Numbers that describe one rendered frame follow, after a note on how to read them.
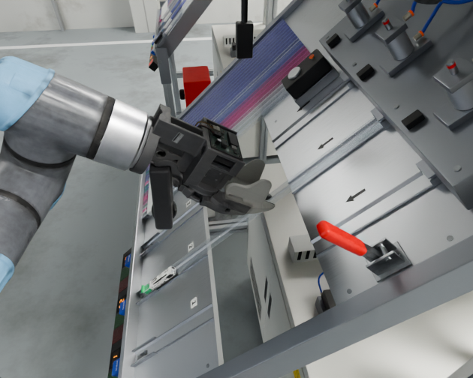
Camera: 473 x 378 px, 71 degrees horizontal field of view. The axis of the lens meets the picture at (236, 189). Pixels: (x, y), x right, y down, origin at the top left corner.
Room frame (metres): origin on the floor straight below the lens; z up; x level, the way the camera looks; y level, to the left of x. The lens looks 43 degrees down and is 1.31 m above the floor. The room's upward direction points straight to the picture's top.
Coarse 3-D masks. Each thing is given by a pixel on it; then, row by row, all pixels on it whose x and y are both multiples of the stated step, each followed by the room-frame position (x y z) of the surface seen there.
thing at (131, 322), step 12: (144, 180) 0.65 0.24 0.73; (144, 228) 0.49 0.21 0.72; (132, 252) 0.42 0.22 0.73; (132, 264) 0.39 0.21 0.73; (132, 276) 0.36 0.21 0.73; (132, 288) 0.33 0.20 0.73; (132, 300) 0.31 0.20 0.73; (132, 312) 0.29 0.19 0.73; (132, 324) 0.27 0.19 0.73; (132, 336) 0.25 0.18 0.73; (132, 348) 0.23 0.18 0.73; (120, 360) 0.20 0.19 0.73; (132, 360) 0.21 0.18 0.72; (120, 372) 0.19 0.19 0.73; (132, 372) 0.19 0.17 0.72
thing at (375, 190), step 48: (336, 0) 0.73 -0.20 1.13; (288, 96) 0.56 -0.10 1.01; (336, 96) 0.47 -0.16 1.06; (288, 144) 0.44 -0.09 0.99; (384, 144) 0.34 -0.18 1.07; (336, 192) 0.31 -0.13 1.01; (384, 192) 0.27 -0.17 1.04; (432, 192) 0.24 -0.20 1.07; (432, 240) 0.20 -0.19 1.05; (336, 288) 0.19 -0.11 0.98
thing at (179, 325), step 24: (192, 216) 0.43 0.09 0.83; (144, 240) 0.46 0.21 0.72; (168, 240) 0.41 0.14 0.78; (192, 240) 0.38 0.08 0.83; (144, 264) 0.39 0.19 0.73; (168, 264) 0.36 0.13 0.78; (192, 264) 0.33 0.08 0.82; (168, 288) 0.31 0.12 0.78; (192, 288) 0.28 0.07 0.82; (144, 312) 0.29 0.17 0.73; (168, 312) 0.26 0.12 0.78; (192, 312) 0.24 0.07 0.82; (216, 312) 0.23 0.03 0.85; (144, 336) 0.24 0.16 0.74; (168, 336) 0.22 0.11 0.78; (192, 336) 0.21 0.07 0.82; (216, 336) 0.19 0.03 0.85; (144, 360) 0.20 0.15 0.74; (168, 360) 0.19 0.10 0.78; (192, 360) 0.17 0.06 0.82; (216, 360) 0.16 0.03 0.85
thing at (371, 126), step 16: (368, 128) 0.36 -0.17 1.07; (336, 144) 0.37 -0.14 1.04; (352, 144) 0.36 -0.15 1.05; (320, 160) 0.36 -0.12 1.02; (304, 176) 0.35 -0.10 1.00; (272, 192) 0.36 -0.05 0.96; (288, 192) 0.35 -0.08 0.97; (240, 224) 0.34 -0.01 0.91; (208, 240) 0.34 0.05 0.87; (192, 256) 0.33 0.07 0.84; (176, 272) 0.32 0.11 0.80; (144, 288) 0.32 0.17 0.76
